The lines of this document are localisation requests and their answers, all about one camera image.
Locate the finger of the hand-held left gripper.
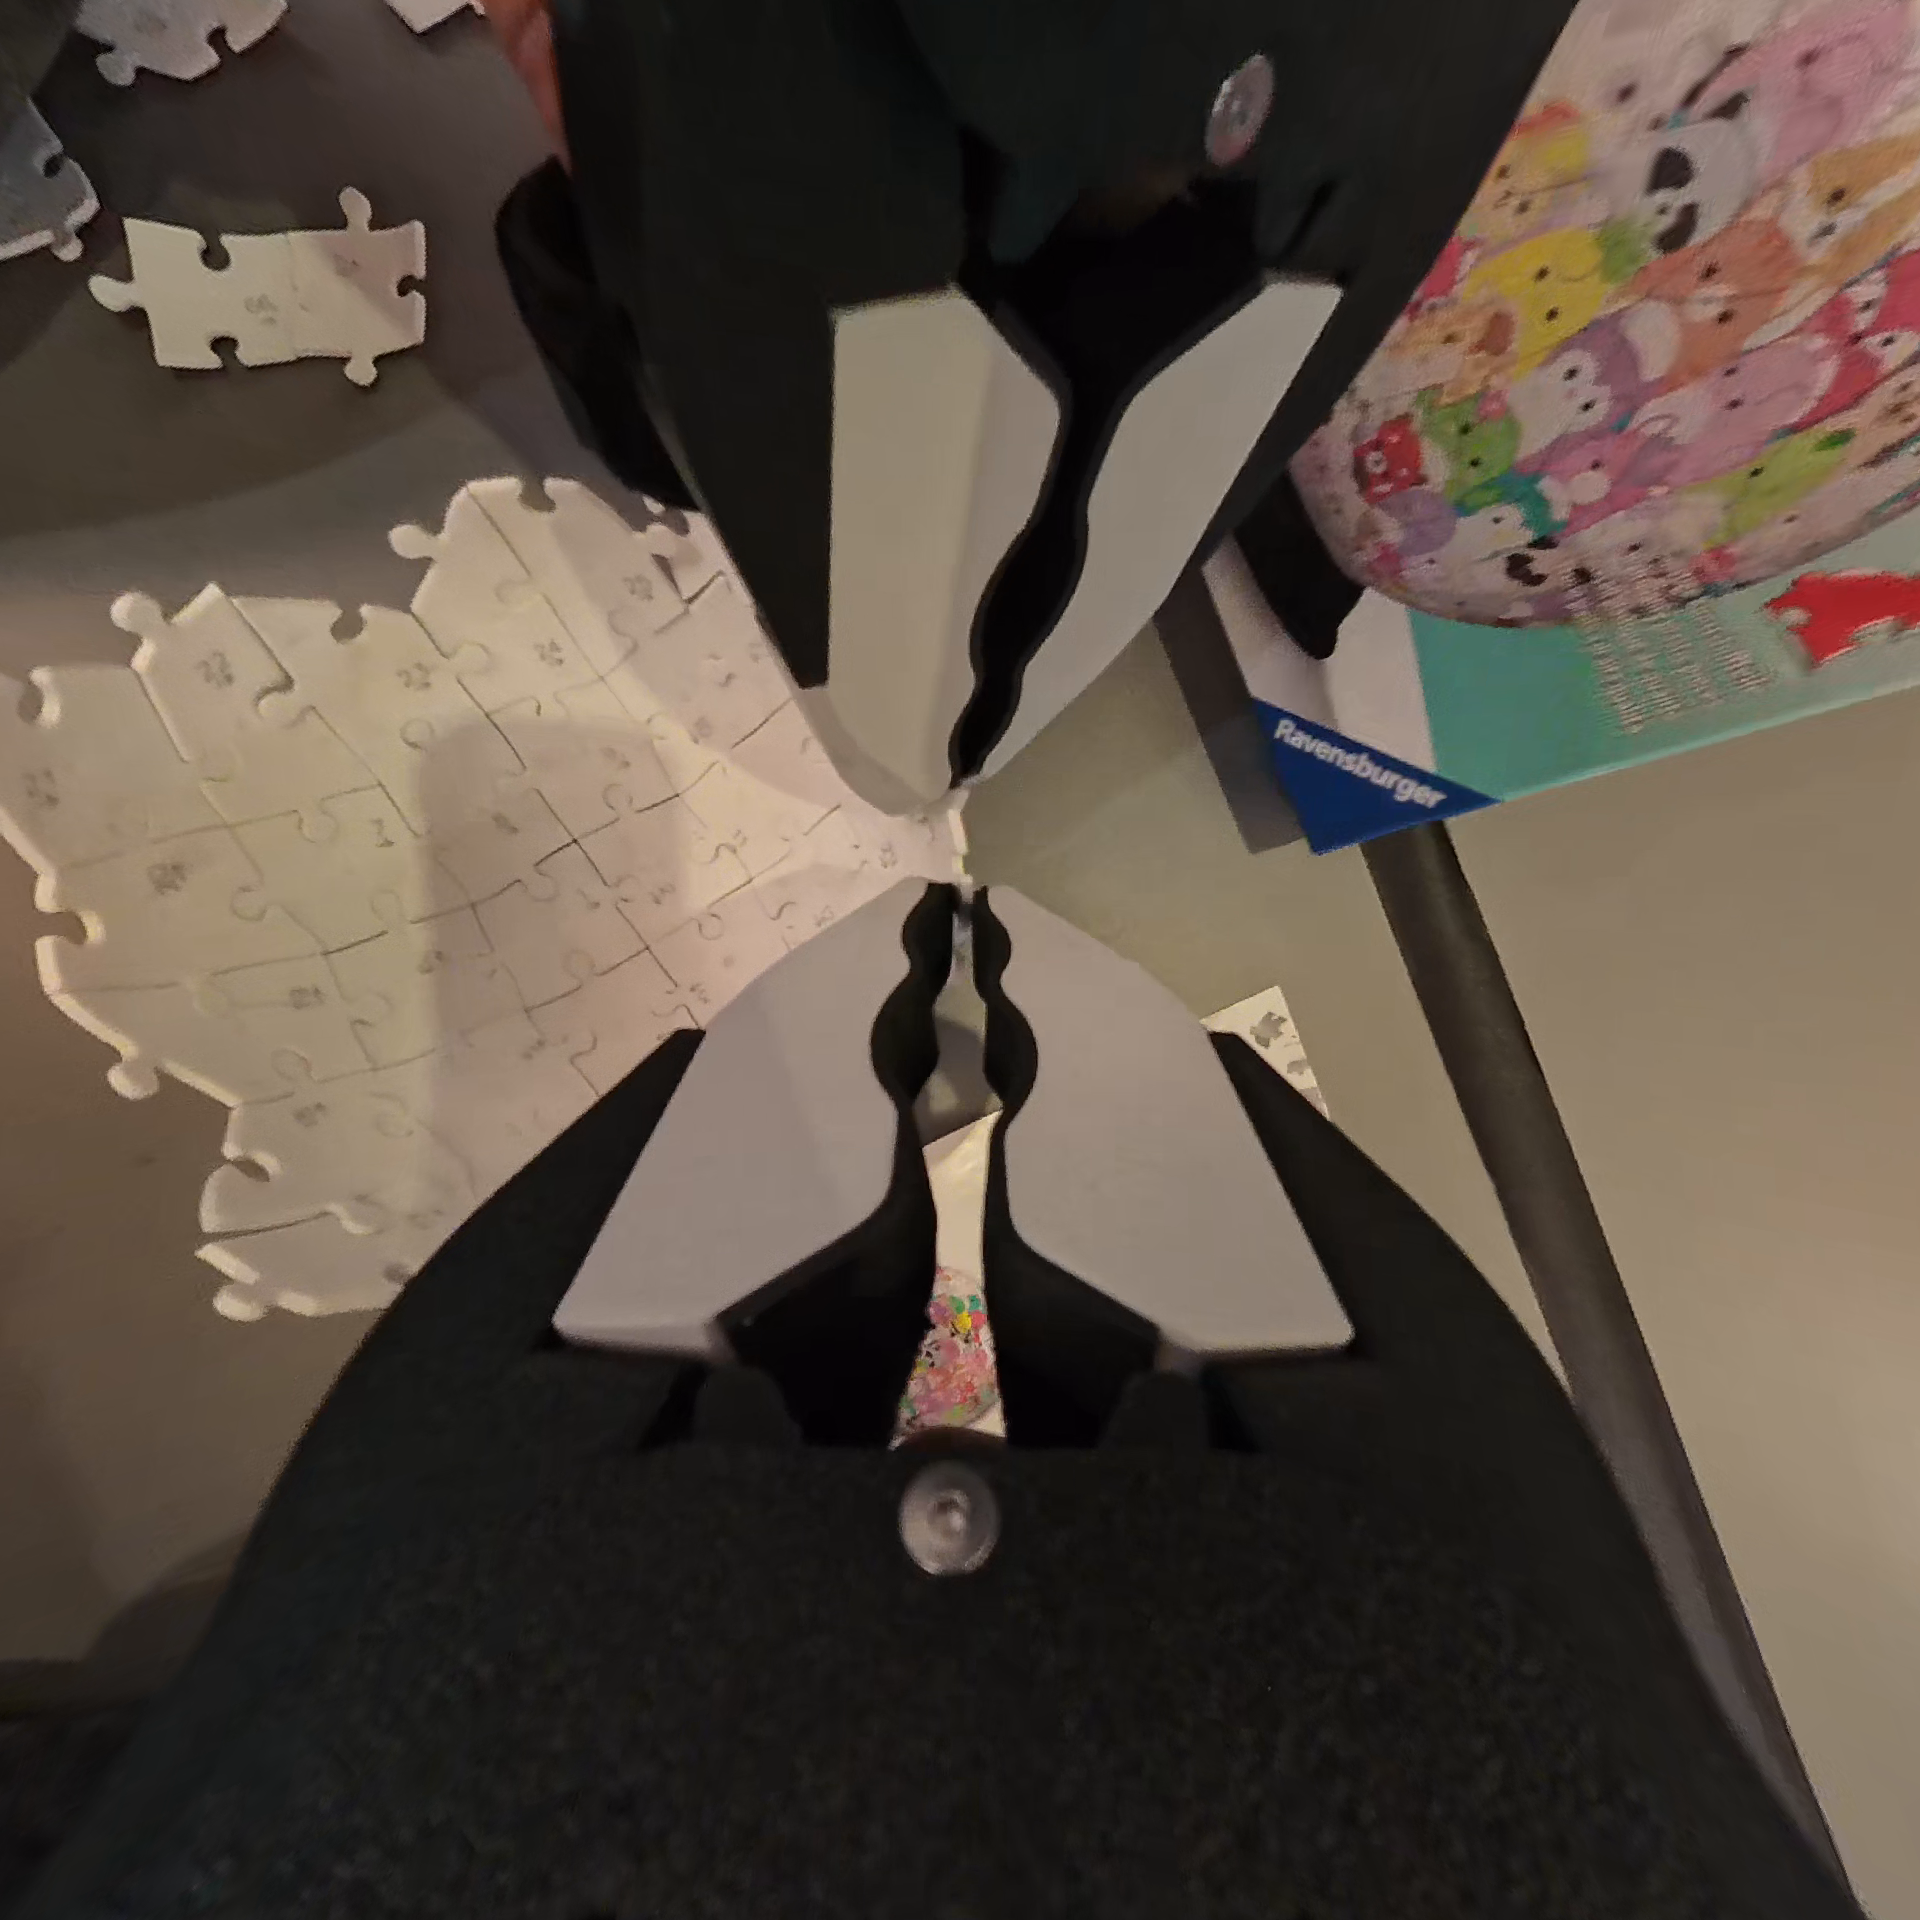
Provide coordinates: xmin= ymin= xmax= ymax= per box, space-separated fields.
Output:
xmin=956 ymin=272 xmax=1345 ymax=793
xmin=816 ymin=278 xmax=1069 ymax=818

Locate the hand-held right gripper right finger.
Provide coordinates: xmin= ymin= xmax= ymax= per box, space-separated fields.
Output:
xmin=967 ymin=886 xmax=1352 ymax=1370

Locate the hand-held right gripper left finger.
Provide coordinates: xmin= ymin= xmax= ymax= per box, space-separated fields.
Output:
xmin=550 ymin=890 xmax=956 ymax=1368

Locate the partly built white puzzle ball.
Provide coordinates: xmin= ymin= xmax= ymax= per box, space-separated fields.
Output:
xmin=0 ymin=476 xmax=969 ymax=1325

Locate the colourful puzzle ball box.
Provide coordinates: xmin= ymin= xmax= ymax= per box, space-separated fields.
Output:
xmin=1199 ymin=0 xmax=1920 ymax=860

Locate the pile of loose puzzle pieces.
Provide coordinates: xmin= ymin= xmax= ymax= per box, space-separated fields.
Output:
xmin=0 ymin=0 xmax=481 ymax=265

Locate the person's left hand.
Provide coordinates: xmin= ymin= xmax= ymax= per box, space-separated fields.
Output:
xmin=479 ymin=0 xmax=578 ymax=158

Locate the printed instruction sheet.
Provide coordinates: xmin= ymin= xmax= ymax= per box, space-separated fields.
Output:
xmin=900 ymin=986 xmax=1335 ymax=1444

